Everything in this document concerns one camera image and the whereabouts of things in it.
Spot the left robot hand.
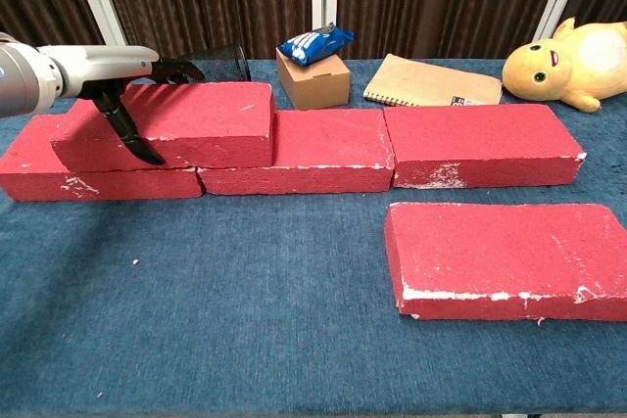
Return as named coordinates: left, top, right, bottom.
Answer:
left=62, top=44, right=207, bottom=167

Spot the red foam brick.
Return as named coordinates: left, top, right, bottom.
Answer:
left=50, top=81, right=276, bottom=170
left=383, top=202, right=627, bottom=323
left=196, top=108, right=396, bottom=196
left=0, top=113, right=206, bottom=203
left=383, top=104, right=588, bottom=190

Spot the black mesh pen cup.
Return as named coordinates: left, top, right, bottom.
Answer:
left=169, top=42, right=253, bottom=84

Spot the blue cookie packet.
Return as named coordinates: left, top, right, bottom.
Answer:
left=276, top=22, right=356, bottom=68

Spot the small cardboard box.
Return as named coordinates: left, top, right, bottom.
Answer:
left=275, top=48, right=353, bottom=112

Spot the blue table cloth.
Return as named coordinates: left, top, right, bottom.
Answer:
left=0, top=58, right=627, bottom=415

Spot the kraft spiral notebook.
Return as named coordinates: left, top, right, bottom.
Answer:
left=362, top=53, right=505, bottom=108

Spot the yellow plush toy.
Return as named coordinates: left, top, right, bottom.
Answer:
left=501, top=17, right=627, bottom=114

